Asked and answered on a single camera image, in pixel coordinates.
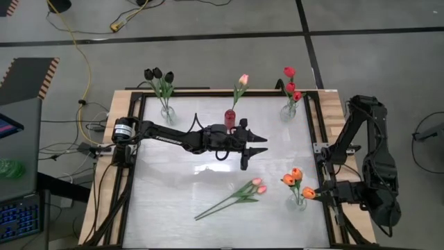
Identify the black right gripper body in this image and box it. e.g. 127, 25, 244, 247
329, 181, 364, 206

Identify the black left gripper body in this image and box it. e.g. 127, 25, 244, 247
204, 131, 249, 154

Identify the red artificial tulip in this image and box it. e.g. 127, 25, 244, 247
283, 66, 297, 105
289, 91, 303, 108
284, 81, 297, 107

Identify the red glass vase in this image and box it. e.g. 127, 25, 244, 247
223, 108, 237, 130

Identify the squat cut glass vase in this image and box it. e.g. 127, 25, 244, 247
286, 194, 308, 212

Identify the tall ribbed clear glass vase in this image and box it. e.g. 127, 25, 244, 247
160, 105, 177, 125

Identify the pink artificial tulip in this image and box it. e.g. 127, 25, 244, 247
197, 177, 263, 216
194, 185, 268, 222
231, 74, 250, 111

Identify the black flat bar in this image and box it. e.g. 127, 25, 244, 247
124, 86, 212, 91

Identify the grey power adapter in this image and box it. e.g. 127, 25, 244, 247
76, 142, 98, 156

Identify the black desk leg bar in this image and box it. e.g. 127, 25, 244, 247
36, 172, 91, 204

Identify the grey desk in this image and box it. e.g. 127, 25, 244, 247
0, 97, 43, 204

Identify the large black orange-edged floor mat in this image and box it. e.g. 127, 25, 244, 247
0, 57, 60, 106

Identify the black round stand base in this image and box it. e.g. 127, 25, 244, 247
46, 0, 73, 14

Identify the green plastic bottle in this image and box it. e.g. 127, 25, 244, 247
0, 158, 26, 180

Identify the backlit black keyboard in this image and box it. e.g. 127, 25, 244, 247
0, 193, 45, 244

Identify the laptop screen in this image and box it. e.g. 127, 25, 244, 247
0, 112, 25, 140

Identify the small black orange-edged floor mat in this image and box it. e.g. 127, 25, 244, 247
0, 0, 20, 17

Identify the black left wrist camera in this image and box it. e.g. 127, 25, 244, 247
207, 124, 230, 137

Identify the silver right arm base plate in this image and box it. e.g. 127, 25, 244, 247
313, 142, 357, 156

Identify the black stand with cable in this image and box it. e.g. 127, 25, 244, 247
411, 110, 444, 174

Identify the long yellow cable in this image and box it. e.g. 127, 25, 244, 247
46, 0, 101, 147

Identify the yellow plug with cable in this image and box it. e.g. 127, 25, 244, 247
110, 0, 155, 33

